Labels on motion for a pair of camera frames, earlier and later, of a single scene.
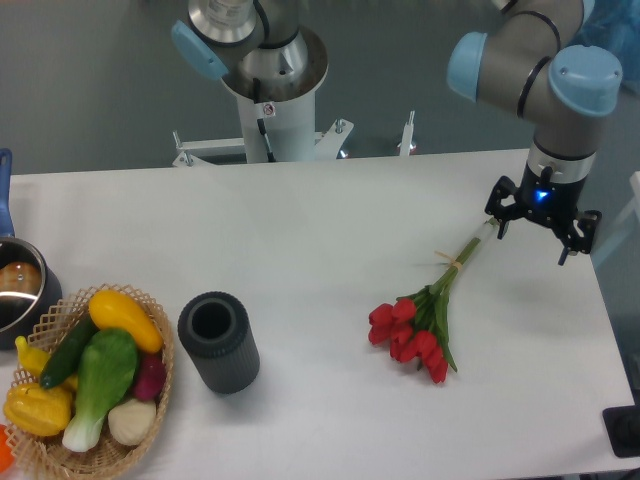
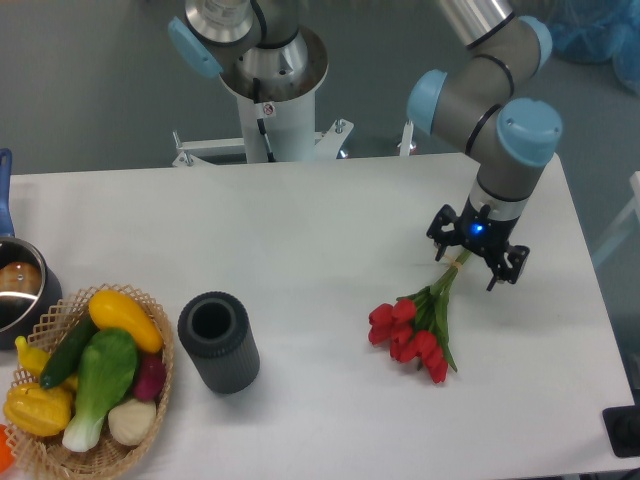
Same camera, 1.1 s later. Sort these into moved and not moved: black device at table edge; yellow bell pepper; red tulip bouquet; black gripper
Moved: black gripper
Not moved: black device at table edge; yellow bell pepper; red tulip bouquet
